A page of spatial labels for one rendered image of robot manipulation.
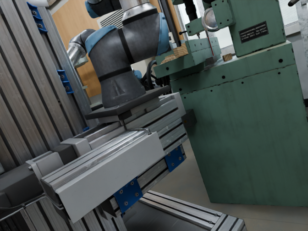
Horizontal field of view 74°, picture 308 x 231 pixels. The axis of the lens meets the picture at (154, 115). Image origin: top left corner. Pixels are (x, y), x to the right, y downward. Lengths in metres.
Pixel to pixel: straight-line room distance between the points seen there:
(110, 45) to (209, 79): 0.59
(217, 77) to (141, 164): 0.69
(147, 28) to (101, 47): 0.15
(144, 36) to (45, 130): 0.42
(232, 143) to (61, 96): 0.86
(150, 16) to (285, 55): 0.61
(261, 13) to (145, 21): 0.64
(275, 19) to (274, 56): 0.19
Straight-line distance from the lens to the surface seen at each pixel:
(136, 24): 0.65
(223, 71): 1.07
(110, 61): 0.66
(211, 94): 1.10
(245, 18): 1.15
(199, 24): 1.27
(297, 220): 1.29
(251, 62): 1.05
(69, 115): 0.76
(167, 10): 2.79
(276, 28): 1.15
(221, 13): 1.08
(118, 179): 0.48
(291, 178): 1.25
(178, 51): 0.92
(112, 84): 0.65
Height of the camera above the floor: 0.87
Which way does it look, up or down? 11 degrees down
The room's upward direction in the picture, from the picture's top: 20 degrees counter-clockwise
